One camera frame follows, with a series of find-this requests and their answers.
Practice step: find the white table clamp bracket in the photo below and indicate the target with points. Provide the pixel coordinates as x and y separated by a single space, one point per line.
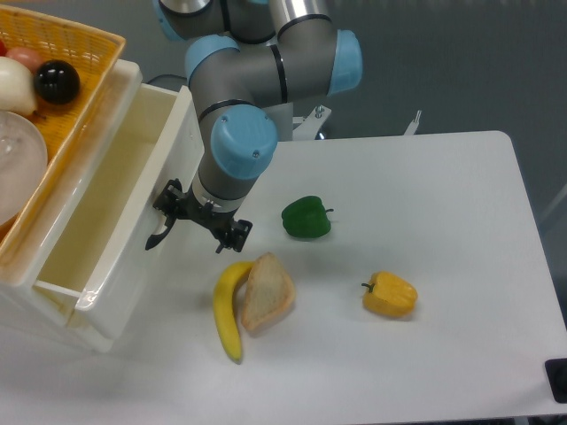
414 124

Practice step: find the red apple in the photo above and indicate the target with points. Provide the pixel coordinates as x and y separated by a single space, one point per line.
29 58

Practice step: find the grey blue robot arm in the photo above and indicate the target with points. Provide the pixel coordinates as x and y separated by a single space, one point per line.
244 57

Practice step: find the black ball fruit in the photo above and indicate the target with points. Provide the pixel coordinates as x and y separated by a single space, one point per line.
57 82

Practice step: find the bread slice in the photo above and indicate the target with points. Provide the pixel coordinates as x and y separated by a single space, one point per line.
270 292

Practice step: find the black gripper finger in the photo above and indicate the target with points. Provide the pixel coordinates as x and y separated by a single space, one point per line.
171 203
232 235

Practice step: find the yellow woven basket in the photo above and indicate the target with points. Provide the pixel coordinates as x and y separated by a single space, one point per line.
93 53

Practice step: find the yellow bell pepper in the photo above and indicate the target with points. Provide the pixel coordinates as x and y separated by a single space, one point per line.
389 295

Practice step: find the green bell pepper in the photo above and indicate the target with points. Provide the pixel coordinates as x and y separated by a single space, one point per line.
306 218

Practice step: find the yellow banana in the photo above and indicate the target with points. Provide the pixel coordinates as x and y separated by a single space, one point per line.
225 319

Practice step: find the white drawer cabinet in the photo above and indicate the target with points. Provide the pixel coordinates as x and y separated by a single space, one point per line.
21 305

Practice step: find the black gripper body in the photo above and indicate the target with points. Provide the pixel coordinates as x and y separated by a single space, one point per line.
220 224

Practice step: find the white bowl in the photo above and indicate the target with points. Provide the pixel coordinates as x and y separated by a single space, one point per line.
24 160

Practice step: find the black corner object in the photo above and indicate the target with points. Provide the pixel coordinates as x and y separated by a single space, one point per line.
556 370

